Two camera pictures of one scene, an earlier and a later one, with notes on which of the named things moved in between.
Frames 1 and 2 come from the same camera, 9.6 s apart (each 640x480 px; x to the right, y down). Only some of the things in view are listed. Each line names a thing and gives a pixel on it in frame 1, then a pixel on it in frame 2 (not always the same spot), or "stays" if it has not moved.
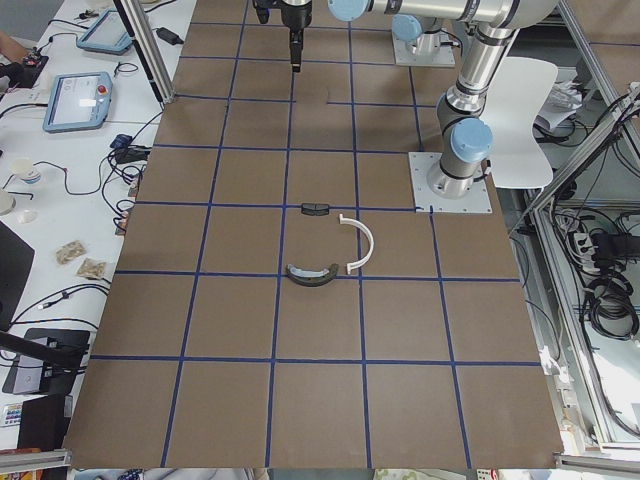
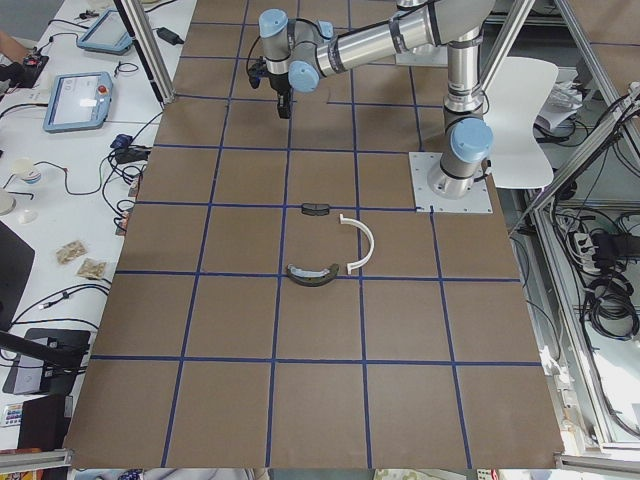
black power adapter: [169, 36] stays
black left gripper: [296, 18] → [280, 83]
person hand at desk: [11, 49] stays
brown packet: [70, 250] stays
